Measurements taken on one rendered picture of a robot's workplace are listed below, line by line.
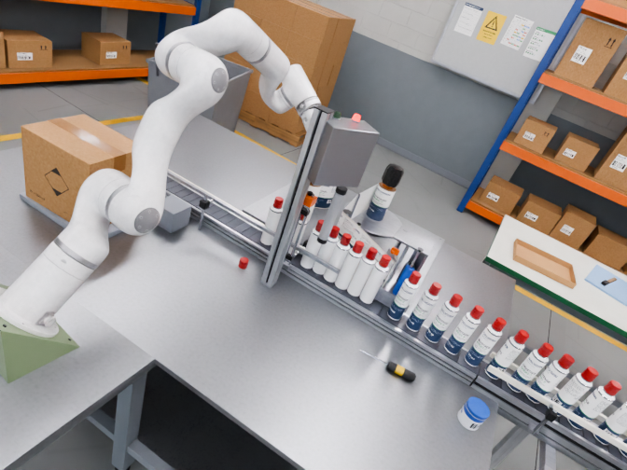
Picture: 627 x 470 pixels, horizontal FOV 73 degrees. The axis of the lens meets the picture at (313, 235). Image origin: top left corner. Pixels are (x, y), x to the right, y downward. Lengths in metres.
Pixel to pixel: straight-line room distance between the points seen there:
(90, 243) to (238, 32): 0.65
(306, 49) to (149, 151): 3.78
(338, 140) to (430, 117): 4.64
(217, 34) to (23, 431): 1.02
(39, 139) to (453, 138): 4.92
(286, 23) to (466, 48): 2.09
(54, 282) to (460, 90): 5.15
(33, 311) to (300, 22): 4.10
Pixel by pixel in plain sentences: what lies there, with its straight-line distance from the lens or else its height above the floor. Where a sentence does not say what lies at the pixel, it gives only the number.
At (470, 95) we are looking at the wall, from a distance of 5.72.
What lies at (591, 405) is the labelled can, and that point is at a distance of 1.64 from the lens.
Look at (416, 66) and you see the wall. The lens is 5.86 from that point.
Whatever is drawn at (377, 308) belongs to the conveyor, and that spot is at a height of 0.88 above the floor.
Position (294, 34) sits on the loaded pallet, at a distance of 4.87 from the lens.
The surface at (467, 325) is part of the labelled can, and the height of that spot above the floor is 1.02.
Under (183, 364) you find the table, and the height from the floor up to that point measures 0.83.
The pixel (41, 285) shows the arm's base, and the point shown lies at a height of 1.03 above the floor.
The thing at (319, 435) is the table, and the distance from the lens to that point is 1.24.
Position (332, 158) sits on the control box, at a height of 1.38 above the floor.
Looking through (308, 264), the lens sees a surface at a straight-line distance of 1.60.
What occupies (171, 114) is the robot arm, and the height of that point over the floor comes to 1.42.
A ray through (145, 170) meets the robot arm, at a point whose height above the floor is 1.29.
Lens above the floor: 1.84
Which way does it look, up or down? 32 degrees down
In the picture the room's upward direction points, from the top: 20 degrees clockwise
